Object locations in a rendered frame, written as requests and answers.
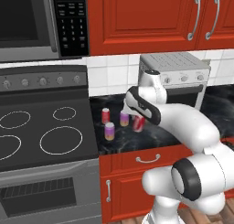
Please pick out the red drawer front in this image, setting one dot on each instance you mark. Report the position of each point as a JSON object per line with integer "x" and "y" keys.
{"x": 122, "y": 163}

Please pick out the red base cupboard door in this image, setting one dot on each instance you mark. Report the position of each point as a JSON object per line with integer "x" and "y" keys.
{"x": 128, "y": 197}

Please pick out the narrow red cupboard door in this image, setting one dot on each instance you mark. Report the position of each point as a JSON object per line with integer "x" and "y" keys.
{"x": 224, "y": 17}

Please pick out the silver toaster oven knob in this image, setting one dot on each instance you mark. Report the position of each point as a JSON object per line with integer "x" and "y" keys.
{"x": 167, "y": 80}
{"x": 200, "y": 77}
{"x": 183, "y": 78}

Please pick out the silver toaster oven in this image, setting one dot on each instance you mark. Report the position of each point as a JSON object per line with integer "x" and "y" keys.
{"x": 179, "y": 66}

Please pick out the purple and orange soda can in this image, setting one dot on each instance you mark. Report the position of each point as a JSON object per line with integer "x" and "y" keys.
{"x": 109, "y": 131}

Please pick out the purple and yellow soda can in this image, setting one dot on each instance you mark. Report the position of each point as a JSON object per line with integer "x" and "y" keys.
{"x": 124, "y": 119}

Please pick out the grey and black microwave oven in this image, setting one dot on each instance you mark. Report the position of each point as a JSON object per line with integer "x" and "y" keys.
{"x": 36, "y": 23}

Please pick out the red soda can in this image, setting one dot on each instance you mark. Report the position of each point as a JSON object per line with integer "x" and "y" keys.
{"x": 105, "y": 115}
{"x": 139, "y": 124}

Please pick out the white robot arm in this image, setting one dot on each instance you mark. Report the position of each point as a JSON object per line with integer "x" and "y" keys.
{"x": 186, "y": 124}

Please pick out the black and grey stove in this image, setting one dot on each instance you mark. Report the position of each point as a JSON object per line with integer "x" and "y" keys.
{"x": 45, "y": 127}

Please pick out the grey stove knob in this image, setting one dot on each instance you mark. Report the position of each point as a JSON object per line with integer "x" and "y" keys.
{"x": 25, "y": 82}
{"x": 60, "y": 80}
{"x": 43, "y": 81}
{"x": 76, "y": 79}
{"x": 6, "y": 84}

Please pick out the grey oven door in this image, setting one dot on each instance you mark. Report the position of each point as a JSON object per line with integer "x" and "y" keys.
{"x": 48, "y": 197}

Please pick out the wide red cupboard door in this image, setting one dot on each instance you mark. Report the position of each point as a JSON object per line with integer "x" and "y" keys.
{"x": 140, "y": 17}

